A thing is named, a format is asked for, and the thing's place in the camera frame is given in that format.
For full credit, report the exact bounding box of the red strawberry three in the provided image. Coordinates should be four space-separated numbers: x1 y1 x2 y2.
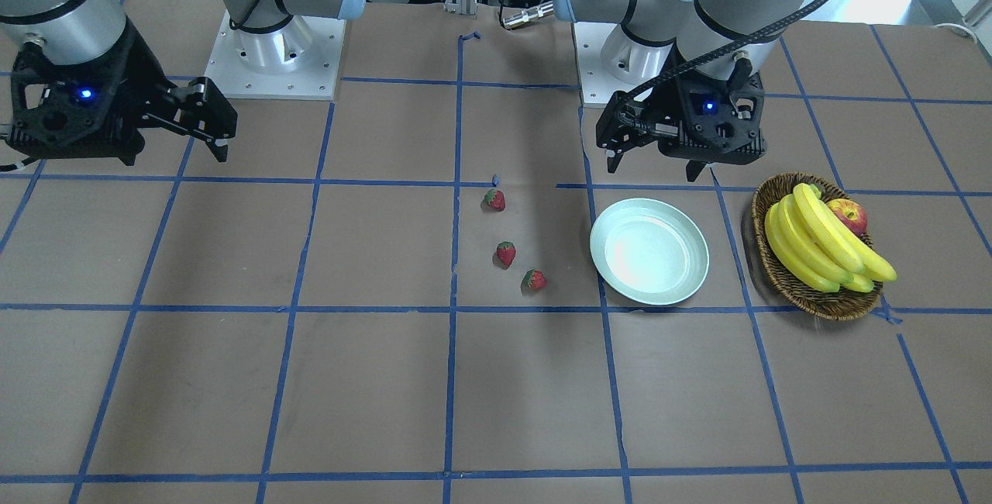
522 268 548 292

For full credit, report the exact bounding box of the red yellow apple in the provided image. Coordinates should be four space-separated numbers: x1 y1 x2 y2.
828 198 868 236

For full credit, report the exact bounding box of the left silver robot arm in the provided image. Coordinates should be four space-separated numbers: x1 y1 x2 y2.
553 0 828 181

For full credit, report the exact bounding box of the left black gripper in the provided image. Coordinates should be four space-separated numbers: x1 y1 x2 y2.
596 62 766 183

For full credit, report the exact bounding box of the woven wicker basket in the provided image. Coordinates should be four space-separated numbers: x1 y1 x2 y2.
746 171 897 321

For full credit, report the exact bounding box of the red strawberry two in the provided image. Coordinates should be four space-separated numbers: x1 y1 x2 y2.
494 241 517 268

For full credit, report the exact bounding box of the yellow banana bunch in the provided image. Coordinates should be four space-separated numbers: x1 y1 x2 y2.
763 182 897 293

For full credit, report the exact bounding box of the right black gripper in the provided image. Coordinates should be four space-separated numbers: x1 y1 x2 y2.
4 23 238 165

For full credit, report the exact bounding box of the red strawberry one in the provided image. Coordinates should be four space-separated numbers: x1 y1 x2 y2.
483 188 506 212

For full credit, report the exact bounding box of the light green plate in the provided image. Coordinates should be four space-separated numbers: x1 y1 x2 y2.
589 198 710 306

